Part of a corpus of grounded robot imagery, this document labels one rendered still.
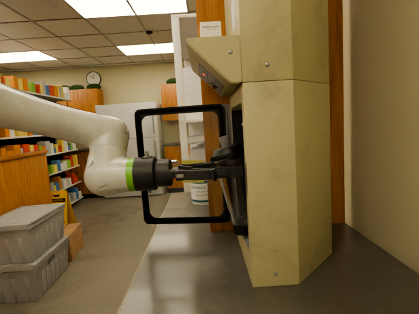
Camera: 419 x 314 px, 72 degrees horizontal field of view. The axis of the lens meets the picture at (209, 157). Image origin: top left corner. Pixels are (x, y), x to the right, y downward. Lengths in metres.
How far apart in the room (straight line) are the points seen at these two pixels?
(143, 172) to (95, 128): 0.18
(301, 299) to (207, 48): 0.57
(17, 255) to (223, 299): 2.28
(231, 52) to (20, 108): 0.51
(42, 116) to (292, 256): 0.69
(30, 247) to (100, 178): 1.99
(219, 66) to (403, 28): 0.50
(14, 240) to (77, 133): 2.00
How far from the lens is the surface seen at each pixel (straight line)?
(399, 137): 0.92
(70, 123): 0.83
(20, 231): 2.71
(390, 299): 0.77
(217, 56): 0.65
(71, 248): 3.45
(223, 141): 0.77
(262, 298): 0.72
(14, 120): 0.83
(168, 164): 0.77
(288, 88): 0.66
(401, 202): 0.95
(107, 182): 0.79
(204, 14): 1.07
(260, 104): 0.65
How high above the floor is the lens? 1.33
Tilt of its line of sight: 7 degrees down
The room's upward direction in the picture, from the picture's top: 4 degrees counter-clockwise
